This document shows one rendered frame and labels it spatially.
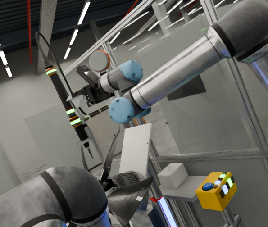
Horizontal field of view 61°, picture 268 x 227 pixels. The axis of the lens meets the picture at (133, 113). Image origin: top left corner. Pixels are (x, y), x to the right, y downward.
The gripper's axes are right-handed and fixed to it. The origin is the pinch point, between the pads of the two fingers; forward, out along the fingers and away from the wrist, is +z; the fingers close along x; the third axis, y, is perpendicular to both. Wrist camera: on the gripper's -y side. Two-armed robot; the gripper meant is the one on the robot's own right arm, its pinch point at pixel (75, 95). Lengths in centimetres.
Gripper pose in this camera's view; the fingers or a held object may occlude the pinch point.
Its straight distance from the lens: 101.4
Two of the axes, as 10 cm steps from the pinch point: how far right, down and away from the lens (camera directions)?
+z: -7.2, 2.6, 6.4
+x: 5.6, -3.3, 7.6
